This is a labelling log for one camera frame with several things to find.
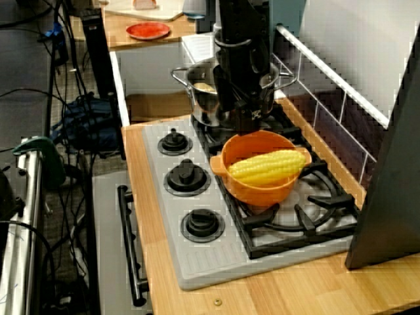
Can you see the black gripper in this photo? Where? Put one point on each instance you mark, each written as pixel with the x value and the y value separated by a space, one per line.
pixel 243 75

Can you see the yellow plastic corn cob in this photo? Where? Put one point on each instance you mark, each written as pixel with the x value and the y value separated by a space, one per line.
pixel 269 165

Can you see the orange plastic pot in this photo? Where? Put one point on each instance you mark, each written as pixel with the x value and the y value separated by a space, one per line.
pixel 262 193

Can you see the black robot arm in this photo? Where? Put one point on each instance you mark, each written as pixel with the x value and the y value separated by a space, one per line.
pixel 243 19

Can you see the black burner grate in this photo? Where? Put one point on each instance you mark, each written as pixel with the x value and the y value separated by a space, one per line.
pixel 292 131
pixel 328 200

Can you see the stainless steel pot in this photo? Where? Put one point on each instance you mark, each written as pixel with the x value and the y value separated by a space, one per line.
pixel 205 110

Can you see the pale yellow food item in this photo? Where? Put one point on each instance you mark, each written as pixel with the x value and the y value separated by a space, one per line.
pixel 203 87

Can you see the black stove knob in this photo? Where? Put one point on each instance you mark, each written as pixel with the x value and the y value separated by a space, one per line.
pixel 185 175
pixel 174 142
pixel 201 223

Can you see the brown cardboard sheet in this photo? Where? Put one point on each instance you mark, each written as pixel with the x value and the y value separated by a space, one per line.
pixel 154 106

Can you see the dark tile backsplash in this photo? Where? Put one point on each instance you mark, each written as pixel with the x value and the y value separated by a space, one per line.
pixel 344 131

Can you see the teal toy microwave box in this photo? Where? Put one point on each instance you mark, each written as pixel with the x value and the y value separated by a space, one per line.
pixel 288 19

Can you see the white toy sink basin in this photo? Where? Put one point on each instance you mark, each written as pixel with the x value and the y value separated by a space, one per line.
pixel 147 69

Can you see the white cutting board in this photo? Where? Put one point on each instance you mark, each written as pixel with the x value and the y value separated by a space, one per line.
pixel 164 14

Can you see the red plate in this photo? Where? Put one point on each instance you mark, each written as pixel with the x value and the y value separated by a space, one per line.
pixel 147 30

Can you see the grey toy stove panel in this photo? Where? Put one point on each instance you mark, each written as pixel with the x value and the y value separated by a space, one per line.
pixel 210 262

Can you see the blue backpack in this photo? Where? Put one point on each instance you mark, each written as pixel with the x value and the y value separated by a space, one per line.
pixel 92 121

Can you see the black-edged slanted side panel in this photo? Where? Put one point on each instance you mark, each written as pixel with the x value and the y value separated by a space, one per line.
pixel 387 197

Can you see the toy oven door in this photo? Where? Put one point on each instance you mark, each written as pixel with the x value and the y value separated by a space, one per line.
pixel 108 229

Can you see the brass counter screw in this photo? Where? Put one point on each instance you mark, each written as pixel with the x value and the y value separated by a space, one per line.
pixel 217 301

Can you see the green clamp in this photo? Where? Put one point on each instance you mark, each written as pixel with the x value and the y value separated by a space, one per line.
pixel 49 154

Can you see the blue tape piece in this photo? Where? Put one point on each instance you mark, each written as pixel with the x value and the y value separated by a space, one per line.
pixel 54 30

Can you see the black upright post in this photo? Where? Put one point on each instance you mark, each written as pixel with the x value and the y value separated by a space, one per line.
pixel 98 59

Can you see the aluminium frame rail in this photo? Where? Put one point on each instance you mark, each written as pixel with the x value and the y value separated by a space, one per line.
pixel 23 229

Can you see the black device on rail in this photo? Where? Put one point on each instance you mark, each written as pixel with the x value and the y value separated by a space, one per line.
pixel 8 197

